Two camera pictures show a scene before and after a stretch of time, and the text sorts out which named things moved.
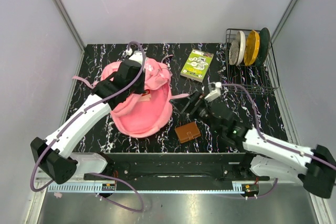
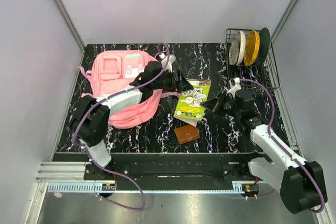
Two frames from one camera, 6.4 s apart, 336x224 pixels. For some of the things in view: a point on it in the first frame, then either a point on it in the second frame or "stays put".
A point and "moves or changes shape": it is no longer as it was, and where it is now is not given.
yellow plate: [252, 48] stays put
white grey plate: [237, 50] stays put
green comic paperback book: [197, 65] to [188, 108]
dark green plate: [264, 35] stays put
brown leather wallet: [187, 131] stays put
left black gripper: [141, 89] to [181, 85]
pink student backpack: [149, 113] moves or changes shape
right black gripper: [185, 106] to [216, 103]
